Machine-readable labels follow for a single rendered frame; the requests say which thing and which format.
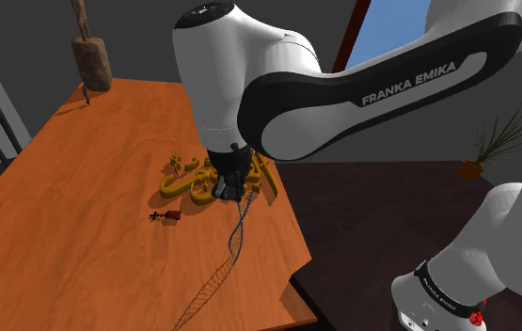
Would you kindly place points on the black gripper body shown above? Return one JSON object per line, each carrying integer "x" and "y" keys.
{"x": 230, "y": 165}

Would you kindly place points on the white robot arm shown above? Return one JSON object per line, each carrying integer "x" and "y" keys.
{"x": 224, "y": 78}

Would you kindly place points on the golden script ornament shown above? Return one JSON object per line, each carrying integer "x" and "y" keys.
{"x": 175, "y": 187}

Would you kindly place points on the blue-grey helix sculpture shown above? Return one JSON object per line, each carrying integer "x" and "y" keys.
{"x": 238, "y": 229}

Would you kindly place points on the small red and black toy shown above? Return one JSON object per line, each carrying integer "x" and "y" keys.
{"x": 173, "y": 215}

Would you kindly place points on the orange wooden table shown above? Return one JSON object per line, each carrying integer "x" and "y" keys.
{"x": 81, "y": 206}

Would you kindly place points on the small dark blue twisted figure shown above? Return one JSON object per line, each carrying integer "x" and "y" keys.
{"x": 86, "y": 94}

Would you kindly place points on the brown statue on block base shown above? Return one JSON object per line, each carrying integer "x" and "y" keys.
{"x": 91, "y": 59}

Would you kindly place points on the potted grass plant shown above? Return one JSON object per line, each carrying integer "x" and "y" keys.
{"x": 494, "y": 144}

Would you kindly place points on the window with red frame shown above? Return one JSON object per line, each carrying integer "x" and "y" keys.
{"x": 386, "y": 27}

